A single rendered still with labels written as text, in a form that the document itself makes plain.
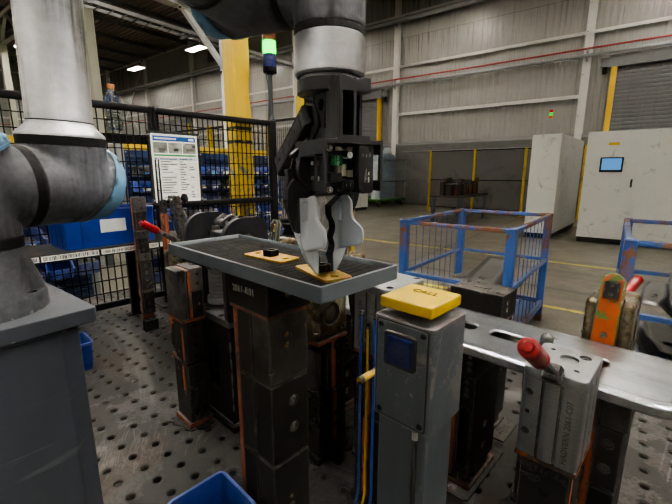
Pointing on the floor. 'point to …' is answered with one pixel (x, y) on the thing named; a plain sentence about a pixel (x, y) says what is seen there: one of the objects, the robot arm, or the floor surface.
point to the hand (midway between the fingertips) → (321, 260)
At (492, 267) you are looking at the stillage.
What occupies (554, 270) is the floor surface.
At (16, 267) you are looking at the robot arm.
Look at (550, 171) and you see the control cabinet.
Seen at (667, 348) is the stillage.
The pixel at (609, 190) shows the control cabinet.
